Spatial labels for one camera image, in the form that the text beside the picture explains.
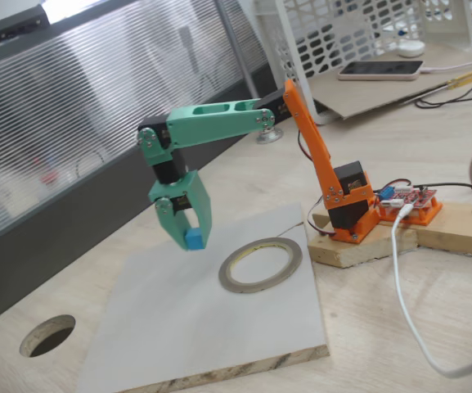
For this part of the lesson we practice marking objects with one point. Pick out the green gripper with servo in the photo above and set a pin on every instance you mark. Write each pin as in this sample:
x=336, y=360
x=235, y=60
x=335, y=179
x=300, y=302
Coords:
x=196, y=192

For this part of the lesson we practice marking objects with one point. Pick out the blue cube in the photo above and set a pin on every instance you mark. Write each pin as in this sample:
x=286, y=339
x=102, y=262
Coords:
x=194, y=240

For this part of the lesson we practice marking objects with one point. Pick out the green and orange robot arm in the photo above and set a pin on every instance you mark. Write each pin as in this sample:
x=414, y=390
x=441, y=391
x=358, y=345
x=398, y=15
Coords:
x=219, y=123

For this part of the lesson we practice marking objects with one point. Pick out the white laminated chipboard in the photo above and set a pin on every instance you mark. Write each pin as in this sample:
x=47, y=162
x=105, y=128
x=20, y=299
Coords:
x=203, y=340

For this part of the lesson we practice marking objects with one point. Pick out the ribbed glass desk partition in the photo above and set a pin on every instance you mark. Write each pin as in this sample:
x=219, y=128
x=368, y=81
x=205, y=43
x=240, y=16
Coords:
x=96, y=123

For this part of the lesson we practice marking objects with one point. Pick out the white perforated plastic basket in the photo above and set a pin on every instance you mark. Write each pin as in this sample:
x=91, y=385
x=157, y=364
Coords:
x=325, y=114

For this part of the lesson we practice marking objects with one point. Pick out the wooden block with screw holes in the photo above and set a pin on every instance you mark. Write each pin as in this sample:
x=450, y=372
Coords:
x=362, y=251

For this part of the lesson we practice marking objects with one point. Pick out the red controller circuit board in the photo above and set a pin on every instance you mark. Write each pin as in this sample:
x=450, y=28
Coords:
x=415, y=198

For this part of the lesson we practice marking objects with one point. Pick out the brown cardboard sheet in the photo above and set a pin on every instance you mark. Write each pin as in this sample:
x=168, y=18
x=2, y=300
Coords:
x=383, y=94

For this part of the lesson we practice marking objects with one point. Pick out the orange controller board holder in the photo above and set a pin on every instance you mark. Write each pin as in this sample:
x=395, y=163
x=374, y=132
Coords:
x=428, y=215

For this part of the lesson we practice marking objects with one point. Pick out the smartphone with pink case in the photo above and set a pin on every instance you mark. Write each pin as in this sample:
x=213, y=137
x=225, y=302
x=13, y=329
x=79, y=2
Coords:
x=378, y=70

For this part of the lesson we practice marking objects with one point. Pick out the black box device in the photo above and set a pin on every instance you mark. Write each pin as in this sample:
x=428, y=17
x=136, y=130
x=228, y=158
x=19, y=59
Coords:
x=19, y=22

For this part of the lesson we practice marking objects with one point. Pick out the light wooden plank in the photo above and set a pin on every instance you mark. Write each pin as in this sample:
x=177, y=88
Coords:
x=464, y=229

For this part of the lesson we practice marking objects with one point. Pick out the white earbuds case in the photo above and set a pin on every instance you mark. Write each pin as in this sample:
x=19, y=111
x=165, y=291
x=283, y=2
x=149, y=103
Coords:
x=411, y=49

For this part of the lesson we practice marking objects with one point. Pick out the silver partition post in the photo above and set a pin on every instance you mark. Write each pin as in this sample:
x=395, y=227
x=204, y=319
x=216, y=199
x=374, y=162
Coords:
x=235, y=41

